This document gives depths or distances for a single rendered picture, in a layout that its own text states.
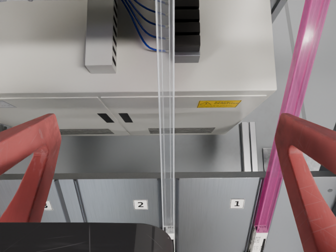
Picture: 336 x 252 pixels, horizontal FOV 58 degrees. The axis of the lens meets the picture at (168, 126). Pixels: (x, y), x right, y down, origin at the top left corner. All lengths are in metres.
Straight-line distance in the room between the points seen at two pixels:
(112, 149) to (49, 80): 0.62
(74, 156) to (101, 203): 0.88
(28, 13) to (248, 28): 0.45
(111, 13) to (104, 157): 0.71
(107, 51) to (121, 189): 0.30
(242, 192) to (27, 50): 0.50
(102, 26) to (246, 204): 0.40
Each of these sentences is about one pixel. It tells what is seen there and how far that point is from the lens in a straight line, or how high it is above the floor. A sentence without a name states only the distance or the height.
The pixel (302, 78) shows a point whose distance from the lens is 0.27.
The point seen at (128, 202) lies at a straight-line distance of 0.36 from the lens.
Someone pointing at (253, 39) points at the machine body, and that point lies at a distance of 0.65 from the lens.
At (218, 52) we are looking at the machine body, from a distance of 0.62.
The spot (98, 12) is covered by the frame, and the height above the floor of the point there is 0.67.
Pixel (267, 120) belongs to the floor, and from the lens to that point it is 1.26.
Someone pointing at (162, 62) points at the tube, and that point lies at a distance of 0.24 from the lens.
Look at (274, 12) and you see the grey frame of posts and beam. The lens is 0.75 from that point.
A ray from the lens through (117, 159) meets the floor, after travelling 1.20.
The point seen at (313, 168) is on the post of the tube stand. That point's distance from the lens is 1.29.
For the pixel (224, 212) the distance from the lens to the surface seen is 0.37.
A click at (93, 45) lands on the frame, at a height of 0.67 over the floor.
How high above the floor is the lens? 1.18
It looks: 80 degrees down
